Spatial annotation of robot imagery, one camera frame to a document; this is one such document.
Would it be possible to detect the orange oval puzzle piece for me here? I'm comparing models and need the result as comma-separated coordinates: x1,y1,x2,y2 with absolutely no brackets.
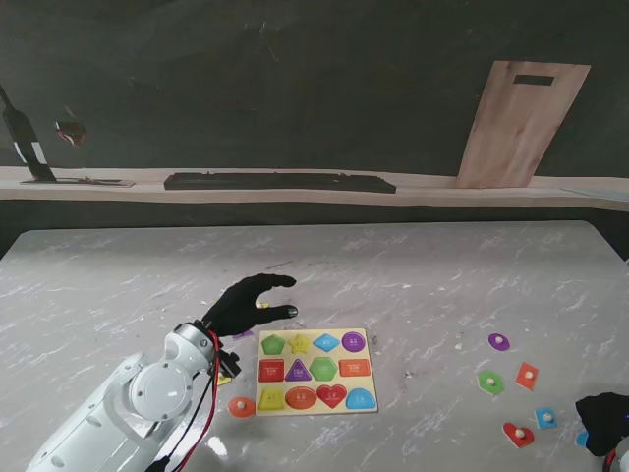
227,396,257,419

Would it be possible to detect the black cable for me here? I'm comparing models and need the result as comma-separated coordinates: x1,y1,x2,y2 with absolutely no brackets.
142,368,217,472

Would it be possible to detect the red cable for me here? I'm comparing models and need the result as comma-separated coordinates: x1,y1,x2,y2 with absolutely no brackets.
171,331,222,472

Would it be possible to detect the blue diamond puzzle piece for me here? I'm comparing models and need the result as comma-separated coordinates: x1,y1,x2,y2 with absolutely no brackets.
534,407,559,431

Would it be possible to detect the long black tray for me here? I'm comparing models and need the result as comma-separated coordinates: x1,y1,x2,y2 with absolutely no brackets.
163,171,397,195

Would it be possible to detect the wooden cutting board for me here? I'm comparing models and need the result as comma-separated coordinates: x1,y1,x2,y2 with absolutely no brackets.
454,60,593,190

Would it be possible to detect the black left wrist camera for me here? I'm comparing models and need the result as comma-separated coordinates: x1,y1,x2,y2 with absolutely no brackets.
215,348,242,379

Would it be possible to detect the red heart puzzle piece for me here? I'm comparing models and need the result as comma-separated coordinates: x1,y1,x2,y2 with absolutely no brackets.
501,421,536,449

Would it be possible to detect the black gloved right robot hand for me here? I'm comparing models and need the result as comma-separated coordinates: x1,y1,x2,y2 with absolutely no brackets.
574,391,629,458

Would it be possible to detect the light wooden shelf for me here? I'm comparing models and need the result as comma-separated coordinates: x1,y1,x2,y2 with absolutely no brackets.
0,165,629,212

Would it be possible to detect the green hexagon puzzle piece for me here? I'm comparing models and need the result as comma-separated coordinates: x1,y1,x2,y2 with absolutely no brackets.
477,369,506,394

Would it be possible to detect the wooden shape puzzle board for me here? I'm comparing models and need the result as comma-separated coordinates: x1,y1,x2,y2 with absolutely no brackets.
255,327,379,418

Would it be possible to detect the orange rectangle puzzle piece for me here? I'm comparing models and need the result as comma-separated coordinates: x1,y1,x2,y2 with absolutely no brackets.
515,362,541,391

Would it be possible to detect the dark wine bottle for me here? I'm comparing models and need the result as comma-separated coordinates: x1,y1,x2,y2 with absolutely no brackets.
0,86,58,182

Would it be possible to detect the wine glass with red wine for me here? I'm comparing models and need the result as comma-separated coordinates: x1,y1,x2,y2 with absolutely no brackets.
53,105,97,183

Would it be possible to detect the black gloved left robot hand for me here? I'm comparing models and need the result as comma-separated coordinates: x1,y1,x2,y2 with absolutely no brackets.
202,273,300,340

